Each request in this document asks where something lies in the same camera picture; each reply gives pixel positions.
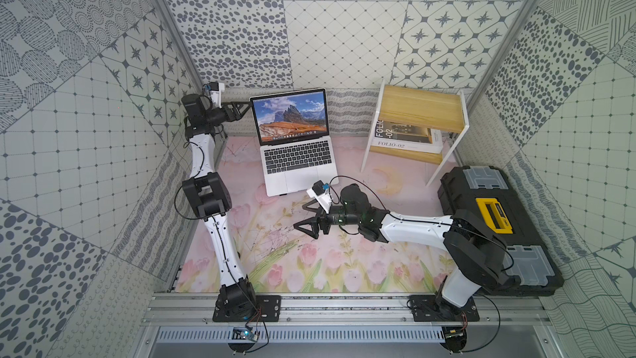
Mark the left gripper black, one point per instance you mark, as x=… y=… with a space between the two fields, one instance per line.
x=230 y=110

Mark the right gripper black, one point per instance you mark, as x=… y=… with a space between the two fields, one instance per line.
x=313 y=220

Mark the silver laptop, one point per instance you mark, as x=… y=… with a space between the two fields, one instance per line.
x=294 y=138

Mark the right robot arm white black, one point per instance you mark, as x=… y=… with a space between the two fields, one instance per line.
x=477 y=251

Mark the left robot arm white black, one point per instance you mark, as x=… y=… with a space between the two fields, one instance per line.
x=210 y=202

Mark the Folio book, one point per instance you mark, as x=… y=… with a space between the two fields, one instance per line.
x=407 y=137

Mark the white wooden side table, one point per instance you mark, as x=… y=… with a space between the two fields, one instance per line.
x=445 y=112

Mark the black yellow toolbox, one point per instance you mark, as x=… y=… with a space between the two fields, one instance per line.
x=487 y=193

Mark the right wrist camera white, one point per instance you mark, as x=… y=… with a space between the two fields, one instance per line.
x=321 y=191

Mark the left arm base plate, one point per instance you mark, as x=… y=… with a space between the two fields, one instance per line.
x=264 y=308

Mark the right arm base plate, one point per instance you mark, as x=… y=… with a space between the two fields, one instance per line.
x=434 y=309

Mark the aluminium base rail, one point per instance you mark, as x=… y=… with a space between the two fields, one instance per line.
x=306 y=309

